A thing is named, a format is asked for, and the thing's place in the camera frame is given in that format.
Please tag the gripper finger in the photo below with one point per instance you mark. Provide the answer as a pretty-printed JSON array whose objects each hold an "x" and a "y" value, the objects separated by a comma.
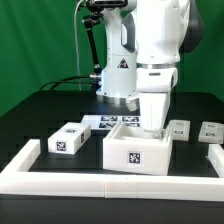
[{"x": 158, "y": 135}]

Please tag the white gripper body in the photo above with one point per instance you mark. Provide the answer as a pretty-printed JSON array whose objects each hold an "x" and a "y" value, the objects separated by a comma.
[{"x": 154, "y": 87}]

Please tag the white cabinet body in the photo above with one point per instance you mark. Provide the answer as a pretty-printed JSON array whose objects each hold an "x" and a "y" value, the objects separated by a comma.
[{"x": 133, "y": 150}]

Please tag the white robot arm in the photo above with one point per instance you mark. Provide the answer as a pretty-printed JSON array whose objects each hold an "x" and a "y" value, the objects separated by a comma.
[{"x": 145, "y": 39}]

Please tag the white flat tagged panel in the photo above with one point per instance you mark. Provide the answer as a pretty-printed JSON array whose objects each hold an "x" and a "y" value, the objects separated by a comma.
[{"x": 107, "y": 122}]

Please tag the white tagged rectangular block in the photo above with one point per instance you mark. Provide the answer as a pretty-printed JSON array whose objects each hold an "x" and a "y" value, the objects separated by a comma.
[{"x": 69, "y": 138}]

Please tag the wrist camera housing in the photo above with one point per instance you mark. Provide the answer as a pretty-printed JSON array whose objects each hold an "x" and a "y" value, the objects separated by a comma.
[{"x": 132, "y": 101}]

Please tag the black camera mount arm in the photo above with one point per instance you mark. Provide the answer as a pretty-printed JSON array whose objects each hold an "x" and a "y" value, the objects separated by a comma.
[{"x": 93, "y": 36}]

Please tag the white U-shaped border frame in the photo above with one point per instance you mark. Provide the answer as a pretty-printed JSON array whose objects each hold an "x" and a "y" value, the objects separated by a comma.
[{"x": 17, "y": 178}]

